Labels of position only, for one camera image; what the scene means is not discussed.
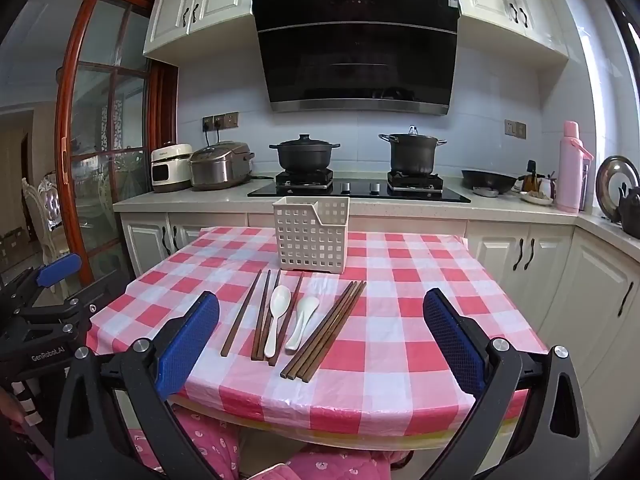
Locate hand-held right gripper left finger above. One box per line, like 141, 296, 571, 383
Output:
54, 290, 236, 480

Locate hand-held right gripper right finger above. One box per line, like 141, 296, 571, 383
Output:
422, 287, 593, 480

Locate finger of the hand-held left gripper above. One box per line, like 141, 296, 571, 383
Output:
14, 271, 135, 335
0, 252, 83, 312

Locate white ceramic spoon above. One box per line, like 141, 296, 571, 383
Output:
285, 296, 321, 352
264, 285, 293, 358

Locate white plastic utensil basket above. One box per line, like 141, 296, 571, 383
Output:
272, 196, 351, 276

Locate person's left hand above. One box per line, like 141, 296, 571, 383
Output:
0, 390, 25, 428

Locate red white checkered tablecloth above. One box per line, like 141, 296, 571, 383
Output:
85, 226, 551, 453

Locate ornate white chair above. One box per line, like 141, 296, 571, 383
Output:
22, 172, 71, 261

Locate wooden framed glass door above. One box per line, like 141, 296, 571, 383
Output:
54, 0, 178, 286

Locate white stone countertop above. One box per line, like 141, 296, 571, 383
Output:
112, 176, 640, 256

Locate white electric cooker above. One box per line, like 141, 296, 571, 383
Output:
151, 143, 193, 194

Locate black wok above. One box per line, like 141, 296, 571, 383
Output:
461, 169, 518, 196

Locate silver rice cooker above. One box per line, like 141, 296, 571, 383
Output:
188, 141, 255, 192

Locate person's pink pajama legs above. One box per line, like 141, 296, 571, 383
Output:
127, 407, 416, 480

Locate black glass gas cooktop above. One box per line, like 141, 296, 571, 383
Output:
247, 170, 472, 204

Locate dark seasoning bottle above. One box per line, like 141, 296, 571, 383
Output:
522, 160, 541, 193

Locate black tall stock pot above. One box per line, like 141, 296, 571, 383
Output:
378, 126, 447, 177

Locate pink thermos bottle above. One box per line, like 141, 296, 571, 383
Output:
556, 121, 595, 213

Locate black casserole pot with lid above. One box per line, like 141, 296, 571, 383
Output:
269, 134, 341, 173

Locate black kettle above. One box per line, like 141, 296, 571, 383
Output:
618, 186, 640, 239

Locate black glass range hood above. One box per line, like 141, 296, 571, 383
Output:
251, 0, 461, 116

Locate black power cord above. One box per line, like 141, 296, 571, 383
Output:
202, 117, 226, 146

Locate gold triple wall socket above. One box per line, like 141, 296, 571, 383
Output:
202, 111, 240, 132

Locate white wall cabinet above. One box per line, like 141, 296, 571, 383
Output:
142, 0, 258, 58
457, 0, 571, 68

